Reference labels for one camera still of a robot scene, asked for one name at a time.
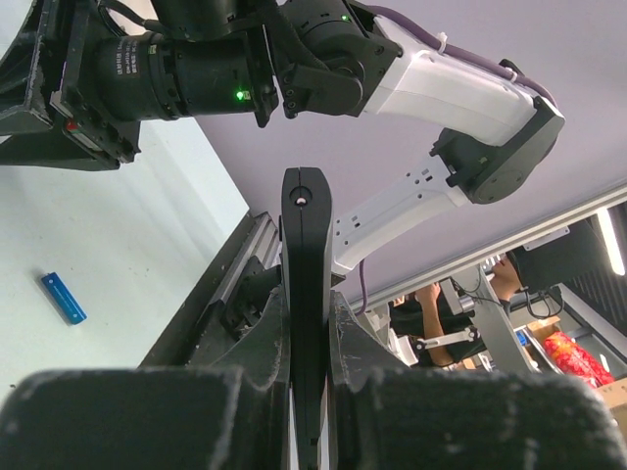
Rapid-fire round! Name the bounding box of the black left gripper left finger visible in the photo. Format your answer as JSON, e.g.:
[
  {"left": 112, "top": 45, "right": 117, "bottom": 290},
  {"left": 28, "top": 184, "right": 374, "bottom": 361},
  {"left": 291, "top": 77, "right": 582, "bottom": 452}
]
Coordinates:
[{"left": 1, "top": 290, "right": 290, "bottom": 469}]

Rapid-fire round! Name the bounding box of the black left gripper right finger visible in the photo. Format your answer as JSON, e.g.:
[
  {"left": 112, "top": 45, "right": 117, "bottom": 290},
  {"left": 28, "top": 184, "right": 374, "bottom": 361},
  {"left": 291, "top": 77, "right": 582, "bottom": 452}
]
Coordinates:
[{"left": 328, "top": 292, "right": 626, "bottom": 469}]

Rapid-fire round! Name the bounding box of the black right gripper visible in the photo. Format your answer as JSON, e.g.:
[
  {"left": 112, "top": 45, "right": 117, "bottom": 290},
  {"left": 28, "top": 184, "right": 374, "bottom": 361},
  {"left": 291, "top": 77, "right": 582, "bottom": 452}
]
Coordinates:
[{"left": 1, "top": 1, "right": 140, "bottom": 171}]

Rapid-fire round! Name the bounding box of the aluminium front rail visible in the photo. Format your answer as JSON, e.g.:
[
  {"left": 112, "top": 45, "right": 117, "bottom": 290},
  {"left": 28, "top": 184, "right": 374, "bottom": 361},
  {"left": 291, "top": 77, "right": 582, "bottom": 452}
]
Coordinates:
[{"left": 246, "top": 212, "right": 280, "bottom": 269}]

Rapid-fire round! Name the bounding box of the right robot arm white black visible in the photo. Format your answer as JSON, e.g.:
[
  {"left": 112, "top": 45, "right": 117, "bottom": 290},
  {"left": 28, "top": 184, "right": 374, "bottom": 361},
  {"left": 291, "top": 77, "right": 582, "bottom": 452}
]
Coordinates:
[{"left": 1, "top": 1, "right": 565, "bottom": 275}]

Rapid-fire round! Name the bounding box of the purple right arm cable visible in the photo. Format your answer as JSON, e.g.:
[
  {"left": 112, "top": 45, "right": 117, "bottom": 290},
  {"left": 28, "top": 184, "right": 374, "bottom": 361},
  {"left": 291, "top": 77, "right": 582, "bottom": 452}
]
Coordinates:
[{"left": 364, "top": 4, "right": 559, "bottom": 107}]

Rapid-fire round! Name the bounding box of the red snack bag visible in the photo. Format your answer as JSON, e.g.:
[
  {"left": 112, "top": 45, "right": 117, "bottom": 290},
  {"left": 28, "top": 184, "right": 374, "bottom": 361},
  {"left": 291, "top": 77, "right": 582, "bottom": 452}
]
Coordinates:
[{"left": 543, "top": 331, "right": 615, "bottom": 389}]

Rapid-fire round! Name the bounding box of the person in black shirt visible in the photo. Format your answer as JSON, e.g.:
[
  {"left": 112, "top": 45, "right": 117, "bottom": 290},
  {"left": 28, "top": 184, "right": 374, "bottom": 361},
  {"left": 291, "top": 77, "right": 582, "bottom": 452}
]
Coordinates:
[{"left": 388, "top": 252, "right": 523, "bottom": 368}]

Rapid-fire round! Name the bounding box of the blue AAA battery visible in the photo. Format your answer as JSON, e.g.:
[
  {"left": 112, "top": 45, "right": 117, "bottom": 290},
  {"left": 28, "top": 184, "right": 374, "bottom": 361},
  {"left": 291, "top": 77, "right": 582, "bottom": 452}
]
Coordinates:
[{"left": 40, "top": 272, "right": 87, "bottom": 325}]

